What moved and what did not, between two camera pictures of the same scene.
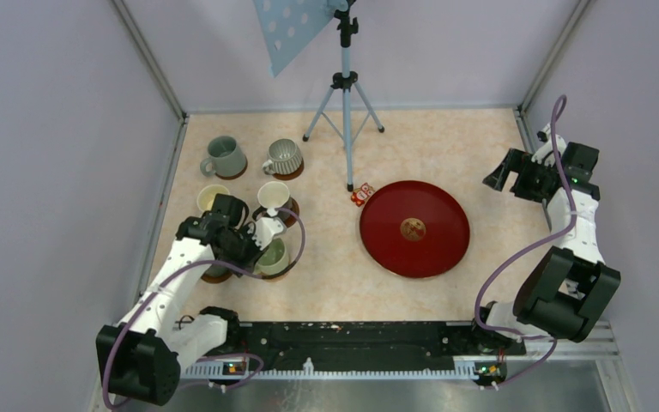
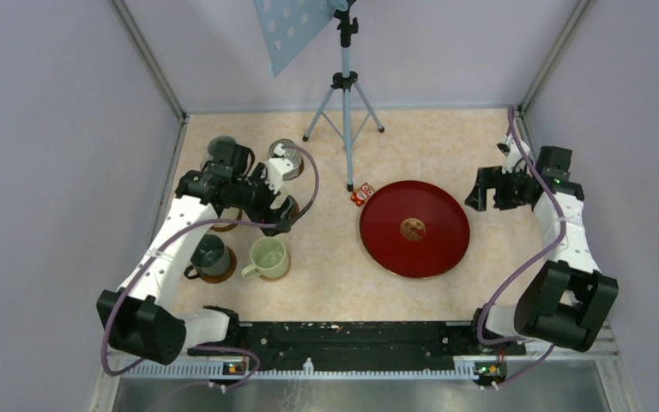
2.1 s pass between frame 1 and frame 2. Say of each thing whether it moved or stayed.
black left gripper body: moved
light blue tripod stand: stayed
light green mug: stayed
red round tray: stayed
